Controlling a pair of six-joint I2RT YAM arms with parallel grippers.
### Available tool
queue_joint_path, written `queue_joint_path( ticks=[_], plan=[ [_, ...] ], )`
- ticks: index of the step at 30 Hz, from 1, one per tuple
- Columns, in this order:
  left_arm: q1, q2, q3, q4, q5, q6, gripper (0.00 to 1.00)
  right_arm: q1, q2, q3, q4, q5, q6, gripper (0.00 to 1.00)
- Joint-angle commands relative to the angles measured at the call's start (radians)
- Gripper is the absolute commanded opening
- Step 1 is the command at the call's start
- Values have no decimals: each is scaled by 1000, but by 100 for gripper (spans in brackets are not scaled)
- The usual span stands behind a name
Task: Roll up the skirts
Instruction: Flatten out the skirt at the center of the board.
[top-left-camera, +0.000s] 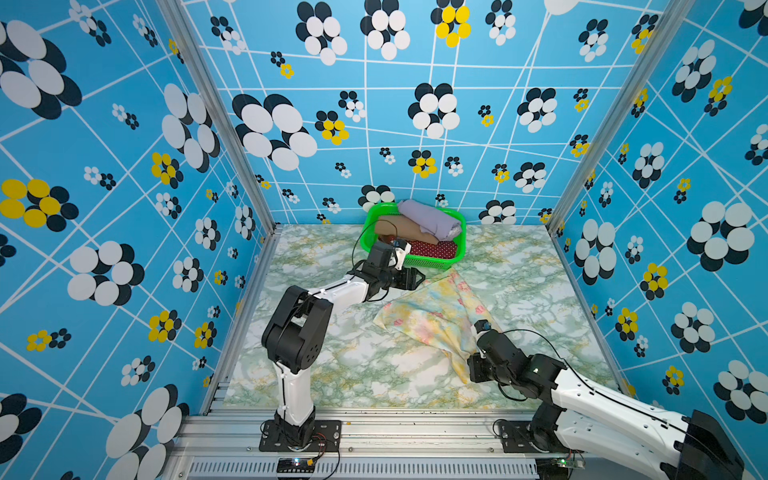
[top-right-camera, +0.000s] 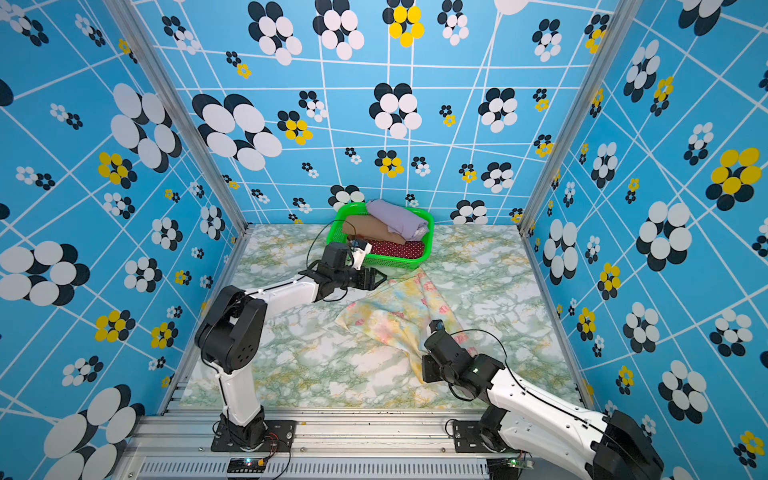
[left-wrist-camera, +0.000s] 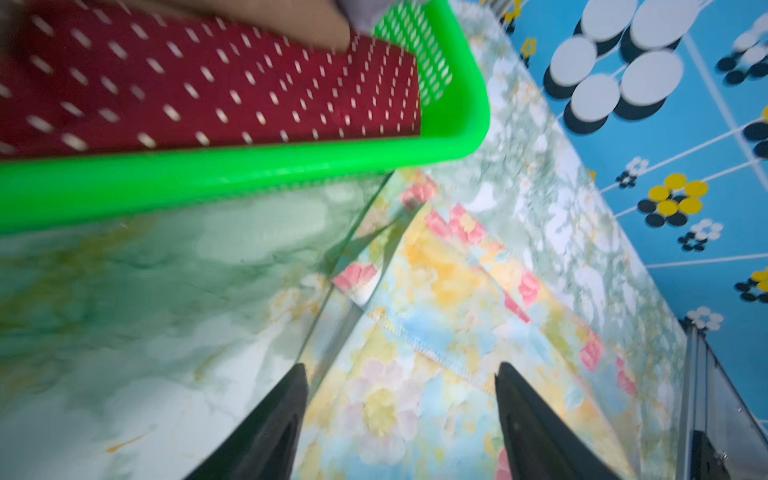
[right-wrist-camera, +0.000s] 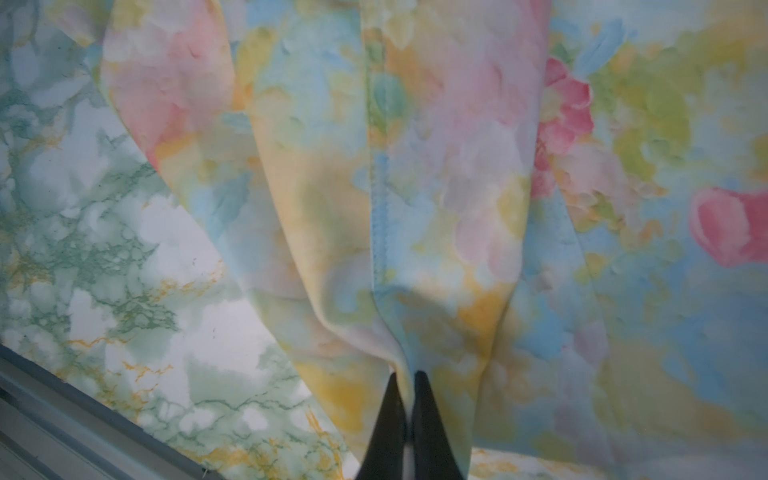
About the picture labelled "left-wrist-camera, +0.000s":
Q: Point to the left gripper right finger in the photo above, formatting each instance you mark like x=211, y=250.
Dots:
x=538, y=444

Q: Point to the lavender rolled skirt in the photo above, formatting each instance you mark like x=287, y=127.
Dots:
x=364, y=15

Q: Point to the green plastic basket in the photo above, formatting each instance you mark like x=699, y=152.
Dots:
x=40, y=195

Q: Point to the right aluminium corner post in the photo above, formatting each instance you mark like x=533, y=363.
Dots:
x=719, y=437

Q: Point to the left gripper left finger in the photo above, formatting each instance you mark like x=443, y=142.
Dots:
x=264, y=445

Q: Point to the floral pastel skirt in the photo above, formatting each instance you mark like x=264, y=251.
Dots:
x=438, y=304

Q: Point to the red polka dot skirt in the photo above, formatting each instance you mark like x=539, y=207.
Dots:
x=79, y=79

